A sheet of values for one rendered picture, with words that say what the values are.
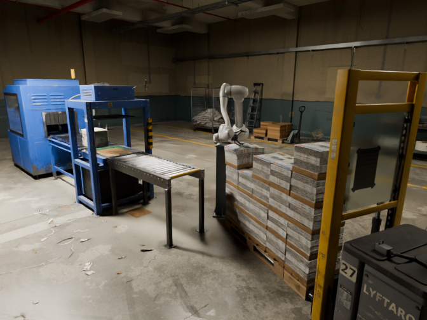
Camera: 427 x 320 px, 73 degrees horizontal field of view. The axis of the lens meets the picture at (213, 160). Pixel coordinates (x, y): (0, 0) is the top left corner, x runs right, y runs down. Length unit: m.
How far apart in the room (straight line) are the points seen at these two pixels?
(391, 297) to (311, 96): 8.57
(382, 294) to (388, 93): 7.75
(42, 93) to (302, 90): 7.45
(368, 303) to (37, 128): 5.70
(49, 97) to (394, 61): 8.26
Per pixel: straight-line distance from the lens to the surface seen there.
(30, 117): 6.24
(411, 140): 2.47
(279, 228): 2.82
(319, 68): 10.04
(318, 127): 10.05
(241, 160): 3.33
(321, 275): 2.27
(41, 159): 6.38
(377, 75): 2.09
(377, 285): 2.03
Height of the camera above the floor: 1.75
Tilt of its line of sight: 14 degrees down
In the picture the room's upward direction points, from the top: straight up
